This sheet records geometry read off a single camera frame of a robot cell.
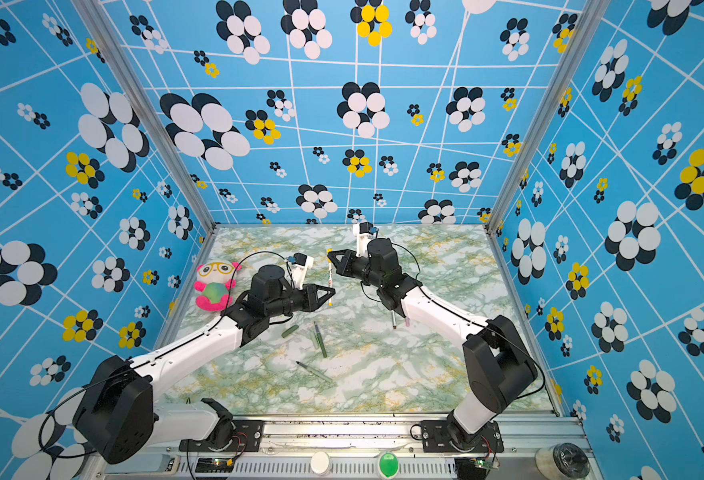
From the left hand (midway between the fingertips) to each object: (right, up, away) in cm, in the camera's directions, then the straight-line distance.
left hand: (336, 290), depth 78 cm
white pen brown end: (+17, -11, +15) cm, 26 cm away
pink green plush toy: (-41, +1, +18) cm, 45 cm away
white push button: (-2, -36, -14) cm, 39 cm away
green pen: (-7, -16, +13) cm, 21 cm away
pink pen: (+21, -12, +15) cm, 29 cm away
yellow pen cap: (-6, +11, +34) cm, 36 cm away
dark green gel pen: (-7, -24, +6) cm, 26 cm away
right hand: (-2, +9, +1) cm, 10 cm away
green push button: (+12, -35, -16) cm, 40 cm away
